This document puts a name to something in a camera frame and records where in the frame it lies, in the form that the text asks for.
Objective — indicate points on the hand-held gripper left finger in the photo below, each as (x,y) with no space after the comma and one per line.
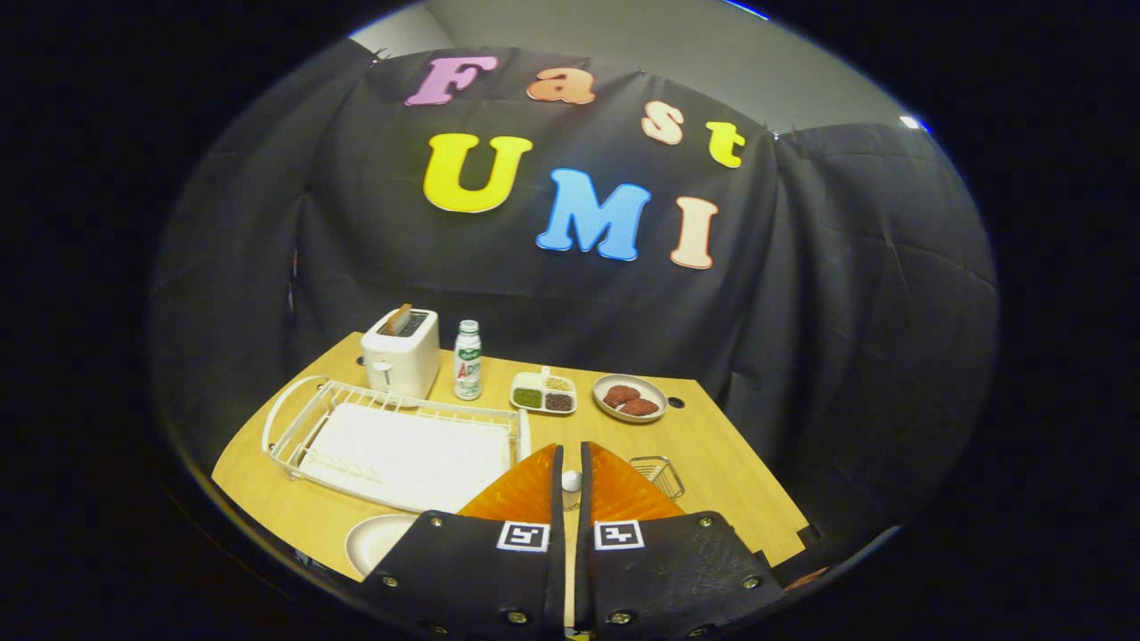
(557,579)

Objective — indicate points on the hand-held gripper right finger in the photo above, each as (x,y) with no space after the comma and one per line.
(586,579)

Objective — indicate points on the spoon with white round end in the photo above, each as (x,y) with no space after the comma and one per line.
(571,481)

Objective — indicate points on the white round plate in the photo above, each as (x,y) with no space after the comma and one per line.
(378,543)

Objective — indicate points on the white divided dish of beans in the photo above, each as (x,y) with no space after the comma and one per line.
(543,396)

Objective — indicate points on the small plate with meat patties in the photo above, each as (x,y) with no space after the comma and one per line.
(655,392)

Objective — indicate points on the brown meat patty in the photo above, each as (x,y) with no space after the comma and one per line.
(621,395)
(641,408)

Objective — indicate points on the white drain tray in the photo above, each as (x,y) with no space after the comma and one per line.
(401,454)

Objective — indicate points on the white bottle with green label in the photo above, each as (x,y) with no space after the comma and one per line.
(468,365)

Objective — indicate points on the white toaster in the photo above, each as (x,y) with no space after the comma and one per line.
(403,361)

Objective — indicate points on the brown toast slice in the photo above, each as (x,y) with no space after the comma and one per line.
(398,319)

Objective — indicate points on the black backdrop cloth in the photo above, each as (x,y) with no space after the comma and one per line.
(846,312)

